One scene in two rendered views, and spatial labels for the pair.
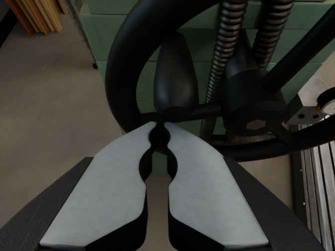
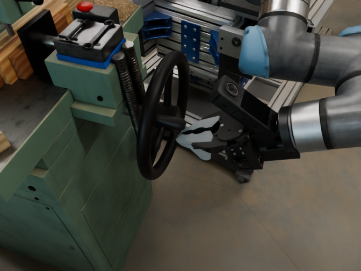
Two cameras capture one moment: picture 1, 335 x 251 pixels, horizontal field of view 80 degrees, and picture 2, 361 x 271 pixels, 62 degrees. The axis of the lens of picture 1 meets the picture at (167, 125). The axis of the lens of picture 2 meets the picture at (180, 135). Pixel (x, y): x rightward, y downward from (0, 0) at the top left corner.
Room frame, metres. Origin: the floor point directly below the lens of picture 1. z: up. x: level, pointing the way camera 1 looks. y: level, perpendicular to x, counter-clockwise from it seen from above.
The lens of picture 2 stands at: (-0.06, 0.35, 1.30)
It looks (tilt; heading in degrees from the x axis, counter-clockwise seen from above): 49 degrees down; 290
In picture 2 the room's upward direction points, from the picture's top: straight up
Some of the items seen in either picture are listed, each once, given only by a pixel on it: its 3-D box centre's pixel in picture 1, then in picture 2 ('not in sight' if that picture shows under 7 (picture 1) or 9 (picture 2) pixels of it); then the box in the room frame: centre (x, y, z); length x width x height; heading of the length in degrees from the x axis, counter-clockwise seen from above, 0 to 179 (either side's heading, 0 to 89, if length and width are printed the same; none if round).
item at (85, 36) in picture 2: not in sight; (92, 31); (0.27, -0.09, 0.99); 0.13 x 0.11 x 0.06; 92
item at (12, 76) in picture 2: not in sight; (38, 40); (0.43, -0.10, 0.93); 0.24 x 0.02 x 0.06; 92
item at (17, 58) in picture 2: not in sight; (43, 44); (0.42, -0.09, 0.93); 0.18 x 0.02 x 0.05; 92
